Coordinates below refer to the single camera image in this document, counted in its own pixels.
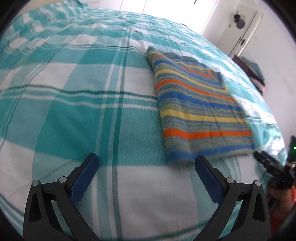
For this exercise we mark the orange trousers of person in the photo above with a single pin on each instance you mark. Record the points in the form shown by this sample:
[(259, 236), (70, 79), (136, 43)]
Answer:
[(285, 201)]

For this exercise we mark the teal checked bedspread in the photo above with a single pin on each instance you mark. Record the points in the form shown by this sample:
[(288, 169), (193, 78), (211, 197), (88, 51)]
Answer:
[(75, 81)]

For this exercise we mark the striped knitted sweater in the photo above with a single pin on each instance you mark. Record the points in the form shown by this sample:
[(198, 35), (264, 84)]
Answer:
[(199, 116)]

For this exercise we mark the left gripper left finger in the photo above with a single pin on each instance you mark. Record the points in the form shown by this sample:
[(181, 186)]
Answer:
[(50, 212)]

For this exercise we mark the pile of clothes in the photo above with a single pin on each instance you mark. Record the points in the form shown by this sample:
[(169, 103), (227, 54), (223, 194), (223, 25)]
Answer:
[(258, 81)]

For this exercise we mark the dark wooden nightstand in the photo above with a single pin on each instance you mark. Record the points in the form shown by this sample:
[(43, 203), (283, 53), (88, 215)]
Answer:
[(243, 66)]

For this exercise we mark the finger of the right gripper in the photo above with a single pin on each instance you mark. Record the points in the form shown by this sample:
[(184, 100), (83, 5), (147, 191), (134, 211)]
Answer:
[(266, 159)]

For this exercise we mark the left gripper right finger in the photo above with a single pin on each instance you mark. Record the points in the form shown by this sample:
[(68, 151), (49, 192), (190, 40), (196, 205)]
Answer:
[(252, 221)]

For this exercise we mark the white door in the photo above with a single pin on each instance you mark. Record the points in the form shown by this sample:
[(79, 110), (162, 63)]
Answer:
[(240, 30)]

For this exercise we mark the dark hat on door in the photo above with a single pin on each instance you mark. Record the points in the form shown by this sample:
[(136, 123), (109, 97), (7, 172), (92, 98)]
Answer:
[(239, 20)]

